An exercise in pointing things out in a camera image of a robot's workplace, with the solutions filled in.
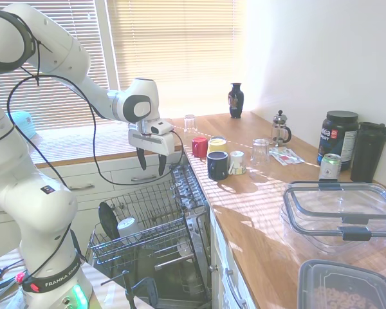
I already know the red mug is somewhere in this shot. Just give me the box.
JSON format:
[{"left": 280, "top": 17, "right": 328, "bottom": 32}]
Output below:
[{"left": 191, "top": 136, "right": 209, "bottom": 159}]

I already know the wide window blind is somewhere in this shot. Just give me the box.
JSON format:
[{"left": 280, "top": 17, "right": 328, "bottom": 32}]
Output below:
[{"left": 106, "top": 0, "right": 248, "bottom": 112}]

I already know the glass french press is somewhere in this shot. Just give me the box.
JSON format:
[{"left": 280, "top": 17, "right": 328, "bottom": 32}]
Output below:
[{"left": 271, "top": 109, "right": 293, "bottom": 149}]

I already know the built-in dishwasher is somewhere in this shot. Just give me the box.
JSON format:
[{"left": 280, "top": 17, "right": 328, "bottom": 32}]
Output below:
[{"left": 125, "top": 162, "right": 214, "bottom": 307}]

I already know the clear plastic lidded container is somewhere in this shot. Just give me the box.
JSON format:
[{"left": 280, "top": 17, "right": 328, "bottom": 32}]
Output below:
[{"left": 279, "top": 180, "right": 386, "bottom": 259}]

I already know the small clear drinking glass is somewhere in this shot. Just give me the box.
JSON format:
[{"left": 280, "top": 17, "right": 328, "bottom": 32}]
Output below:
[{"left": 183, "top": 114, "right": 197, "bottom": 134}]

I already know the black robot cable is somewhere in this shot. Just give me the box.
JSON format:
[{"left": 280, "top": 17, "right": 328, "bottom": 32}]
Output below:
[{"left": 5, "top": 32, "right": 185, "bottom": 187}]

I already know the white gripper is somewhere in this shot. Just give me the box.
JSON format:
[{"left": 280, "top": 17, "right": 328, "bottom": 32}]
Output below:
[{"left": 127, "top": 124, "right": 176, "bottom": 177}]

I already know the teal cap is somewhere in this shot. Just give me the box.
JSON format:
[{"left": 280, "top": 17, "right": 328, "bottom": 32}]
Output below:
[{"left": 5, "top": 110, "right": 40, "bottom": 141}]

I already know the plain navy mug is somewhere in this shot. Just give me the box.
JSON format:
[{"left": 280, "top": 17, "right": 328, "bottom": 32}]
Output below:
[{"left": 207, "top": 151, "right": 230, "bottom": 182}]

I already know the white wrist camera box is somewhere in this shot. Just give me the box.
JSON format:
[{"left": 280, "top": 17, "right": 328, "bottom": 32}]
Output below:
[{"left": 150, "top": 120, "right": 175, "bottom": 136}]

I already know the clear ribbed glass tumbler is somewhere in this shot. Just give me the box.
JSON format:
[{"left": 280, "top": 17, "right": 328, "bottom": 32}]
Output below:
[{"left": 250, "top": 138, "right": 271, "bottom": 167}]

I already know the narrow window blind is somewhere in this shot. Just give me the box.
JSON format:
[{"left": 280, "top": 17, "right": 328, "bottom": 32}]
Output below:
[{"left": 0, "top": 0, "right": 112, "bottom": 131}]

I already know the dark blue plate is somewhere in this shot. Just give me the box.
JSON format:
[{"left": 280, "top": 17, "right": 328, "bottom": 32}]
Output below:
[{"left": 98, "top": 201, "right": 120, "bottom": 241}]

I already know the grey dishwasher spray tube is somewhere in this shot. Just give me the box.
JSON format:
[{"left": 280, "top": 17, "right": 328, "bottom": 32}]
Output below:
[{"left": 154, "top": 254, "right": 194, "bottom": 270}]

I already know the white dish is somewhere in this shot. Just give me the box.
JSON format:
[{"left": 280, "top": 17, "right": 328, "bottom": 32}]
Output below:
[{"left": 176, "top": 238, "right": 195, "bottom": 258}]

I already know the wire dishwasher rack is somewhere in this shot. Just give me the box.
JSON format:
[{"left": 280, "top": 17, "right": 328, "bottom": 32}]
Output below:
[{"left": 87, "top": 178, "right": 210, "bottom": 268}]

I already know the yellow mug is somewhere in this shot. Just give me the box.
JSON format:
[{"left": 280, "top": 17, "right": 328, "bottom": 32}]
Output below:
[{"left": 207, "top": 136, "right": 228, "bottom": 156}]

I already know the glass jar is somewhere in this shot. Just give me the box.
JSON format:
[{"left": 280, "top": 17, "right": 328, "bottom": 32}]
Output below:
[{"left": 318, "top": 153, "right": 343, "bottom": 182}]

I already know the black shaker bottle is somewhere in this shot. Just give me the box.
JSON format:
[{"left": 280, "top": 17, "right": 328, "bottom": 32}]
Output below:
[{"left": 350, "top": 121, "right": 386, "bottom": 183}]

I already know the plain white mug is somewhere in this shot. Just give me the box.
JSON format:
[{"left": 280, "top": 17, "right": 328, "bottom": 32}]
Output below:
[{"left": 116, "top": 217, "right": 143, "bottom": 240}]

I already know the grey lidded cereal container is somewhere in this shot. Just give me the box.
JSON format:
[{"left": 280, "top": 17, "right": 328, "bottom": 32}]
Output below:
[{"left": 297, "top": 259, "right": 386, "bottom": 309}]

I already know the dishwasher cutlery tray rack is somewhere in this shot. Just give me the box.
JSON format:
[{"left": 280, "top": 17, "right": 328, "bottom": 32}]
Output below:
[{"left": 169, "top": 163, "right": 210, "bottom": 214}]

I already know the dark blue painted vase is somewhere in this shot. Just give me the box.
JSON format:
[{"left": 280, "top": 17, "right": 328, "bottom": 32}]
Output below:
[{"left": 227, "top": 82, "right": 246, "bottom": 120}]

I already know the white printed mug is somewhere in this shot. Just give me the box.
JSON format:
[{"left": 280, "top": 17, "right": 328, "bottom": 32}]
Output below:
[{"left": 228, "top": 150, "right": 247, "bottom": 176}]

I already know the black protein powder tub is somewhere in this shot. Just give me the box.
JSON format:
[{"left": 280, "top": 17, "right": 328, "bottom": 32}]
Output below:
[{"left": 316, "top": 110, "right": 360, "bottom": 172}]

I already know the printed paper pamphlet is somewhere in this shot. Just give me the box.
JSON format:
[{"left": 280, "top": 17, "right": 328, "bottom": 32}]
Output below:
[{"left": 268, "top": 147, "right": 306, "bottom": 166}]

